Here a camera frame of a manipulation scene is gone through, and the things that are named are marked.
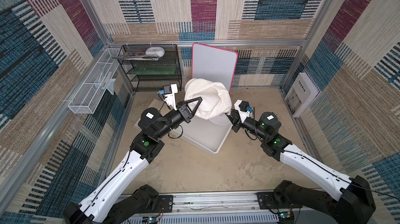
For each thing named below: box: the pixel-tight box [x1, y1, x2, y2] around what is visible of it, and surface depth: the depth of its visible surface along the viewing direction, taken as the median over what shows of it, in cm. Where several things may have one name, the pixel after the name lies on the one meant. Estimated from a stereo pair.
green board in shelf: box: [126, 64, 180, 76], surface depth 101 cm
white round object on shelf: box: [145, 46, 166, 58], surface depth 91 cm
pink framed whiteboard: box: [191, 42, 239, 94], surface depth 94 cm
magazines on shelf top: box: [113, 51, 160, 61], surface depth 82 cm
